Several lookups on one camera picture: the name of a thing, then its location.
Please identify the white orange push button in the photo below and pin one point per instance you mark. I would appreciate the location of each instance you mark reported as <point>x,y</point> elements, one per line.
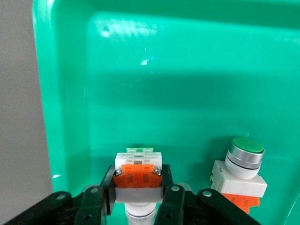
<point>138,180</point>

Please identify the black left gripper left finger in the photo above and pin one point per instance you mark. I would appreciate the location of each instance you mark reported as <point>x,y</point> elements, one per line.
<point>93,204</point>

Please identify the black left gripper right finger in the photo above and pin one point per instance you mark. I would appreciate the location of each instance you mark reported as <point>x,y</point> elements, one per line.
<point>173,201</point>

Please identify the green capped push button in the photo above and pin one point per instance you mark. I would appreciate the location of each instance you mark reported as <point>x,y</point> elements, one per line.
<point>241,168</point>

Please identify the green plastic tray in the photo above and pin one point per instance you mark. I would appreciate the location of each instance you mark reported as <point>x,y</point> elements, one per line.
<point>175,93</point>

